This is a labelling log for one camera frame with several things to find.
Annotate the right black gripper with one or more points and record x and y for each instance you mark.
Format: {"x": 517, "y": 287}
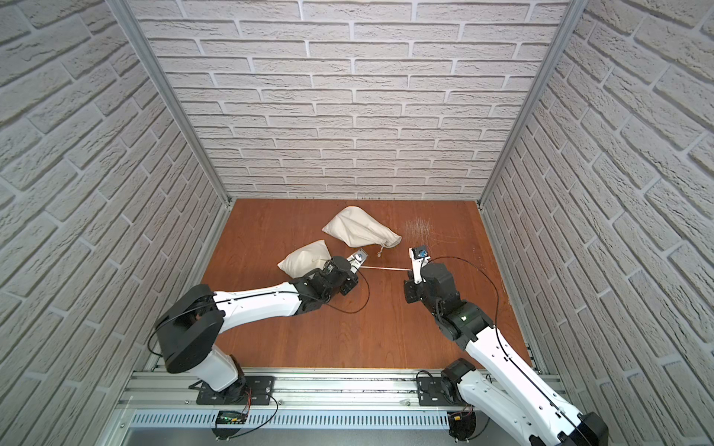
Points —
{"x": 413, "y": 289}

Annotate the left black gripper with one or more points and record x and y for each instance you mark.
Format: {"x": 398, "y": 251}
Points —
{"x": 346, "y": 273}

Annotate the cream cloth soil bag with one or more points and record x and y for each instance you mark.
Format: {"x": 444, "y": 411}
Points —
{"x": 357, "y": 229}
{"x": 316, "y": 254}

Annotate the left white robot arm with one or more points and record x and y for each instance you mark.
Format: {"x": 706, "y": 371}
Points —
{"x": 188, "y": 331}

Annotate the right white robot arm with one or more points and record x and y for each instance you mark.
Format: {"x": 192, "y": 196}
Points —
{"x": 496, "y": 380}

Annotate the left electronics board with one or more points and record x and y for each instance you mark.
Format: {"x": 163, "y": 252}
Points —
{"x": 228, "y": 424}

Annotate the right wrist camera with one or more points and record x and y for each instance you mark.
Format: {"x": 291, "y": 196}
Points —
{"x": 420, "y": 258}

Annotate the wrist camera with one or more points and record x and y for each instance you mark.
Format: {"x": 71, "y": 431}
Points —
{"x": 420, "y": 258}
{"x": 357, "y": 259}

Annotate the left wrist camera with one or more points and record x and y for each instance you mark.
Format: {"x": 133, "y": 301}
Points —
{"x": 357, "y": 259}

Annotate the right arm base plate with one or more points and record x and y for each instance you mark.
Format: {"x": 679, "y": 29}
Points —
{"x": 432, "y": 392}

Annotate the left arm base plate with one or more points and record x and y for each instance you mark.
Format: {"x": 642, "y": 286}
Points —
{"x": 251, "y": 389}

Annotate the aluminium rail frame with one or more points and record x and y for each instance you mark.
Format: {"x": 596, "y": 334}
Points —
{"x": 302, "y": 399}

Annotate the right corner aluminium post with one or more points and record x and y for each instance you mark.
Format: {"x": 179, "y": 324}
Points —
{"x": 560, "y": 41}

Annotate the corner aluminium post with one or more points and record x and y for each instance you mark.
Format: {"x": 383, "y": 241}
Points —
{"x": 560, "y": 41}
{"x": 142, "y": 47}

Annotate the left corner aluminium post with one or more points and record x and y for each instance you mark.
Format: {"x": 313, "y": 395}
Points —
{"x": 142, "y": 47}

